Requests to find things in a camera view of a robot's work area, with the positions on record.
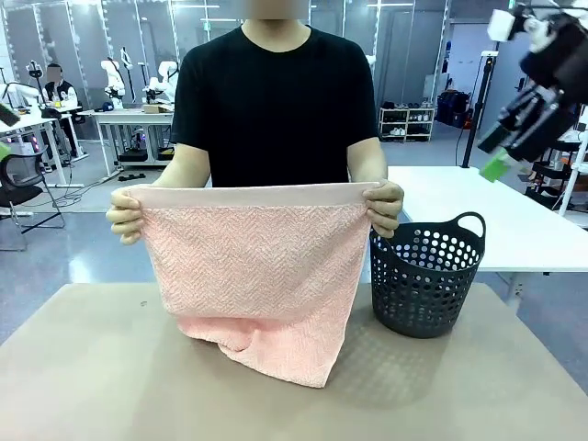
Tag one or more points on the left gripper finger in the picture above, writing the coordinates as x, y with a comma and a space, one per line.
8, 115
3, 151

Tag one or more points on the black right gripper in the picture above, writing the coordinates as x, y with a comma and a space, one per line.
565, 55

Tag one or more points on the pink herringbone towel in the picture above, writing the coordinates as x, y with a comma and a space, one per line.
257, 257

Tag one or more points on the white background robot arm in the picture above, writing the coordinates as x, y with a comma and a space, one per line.
112, 78
161, 80

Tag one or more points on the person's right forearm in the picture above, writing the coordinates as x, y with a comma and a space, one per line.
184, 165

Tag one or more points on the person's left forearm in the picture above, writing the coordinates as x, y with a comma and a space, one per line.
367, 161

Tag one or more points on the person's right hand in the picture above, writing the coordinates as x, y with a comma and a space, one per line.
123, 216

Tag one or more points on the person's left hand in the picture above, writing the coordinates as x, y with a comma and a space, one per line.
386, 206

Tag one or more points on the white desk with grey legs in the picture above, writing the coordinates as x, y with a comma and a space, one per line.
124, 115
34, 126

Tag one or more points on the black mesh office chair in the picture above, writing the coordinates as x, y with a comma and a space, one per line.
20, 184

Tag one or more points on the black utility cart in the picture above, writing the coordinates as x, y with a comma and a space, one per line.
558, 170

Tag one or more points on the seated person in varsity jacket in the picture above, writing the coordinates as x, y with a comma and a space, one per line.
59, 89

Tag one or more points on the black stand pole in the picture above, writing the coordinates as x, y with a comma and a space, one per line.
475, 110

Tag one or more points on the black bags pile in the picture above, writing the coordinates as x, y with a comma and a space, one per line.
452, 110

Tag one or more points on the large white table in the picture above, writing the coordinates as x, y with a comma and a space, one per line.
459, 193

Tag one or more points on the white shoe rack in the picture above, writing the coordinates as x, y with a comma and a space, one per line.
406, 121

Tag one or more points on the cardboard box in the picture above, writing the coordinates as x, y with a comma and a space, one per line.
156, 109

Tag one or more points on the dark grey perforated basket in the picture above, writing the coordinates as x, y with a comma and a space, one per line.
427, 298

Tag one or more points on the person's black t-shirt torso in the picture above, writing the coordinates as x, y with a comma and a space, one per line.
275, 101

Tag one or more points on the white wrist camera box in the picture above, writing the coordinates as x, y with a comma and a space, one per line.
501, 24

